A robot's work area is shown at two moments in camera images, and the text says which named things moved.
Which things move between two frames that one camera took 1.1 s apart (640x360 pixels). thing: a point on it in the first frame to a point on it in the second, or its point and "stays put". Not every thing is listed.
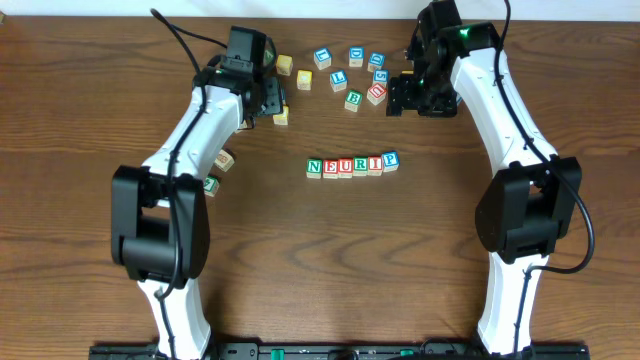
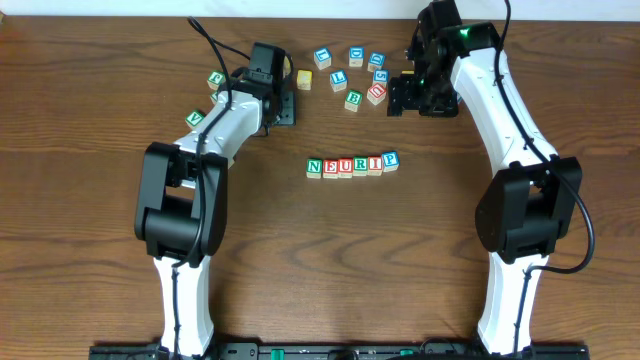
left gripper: x=273 y=96 to x=286 y=108
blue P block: x=390 y=161 stays put
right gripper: x=420 y=103 stays put
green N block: x=313 y=168 stays put
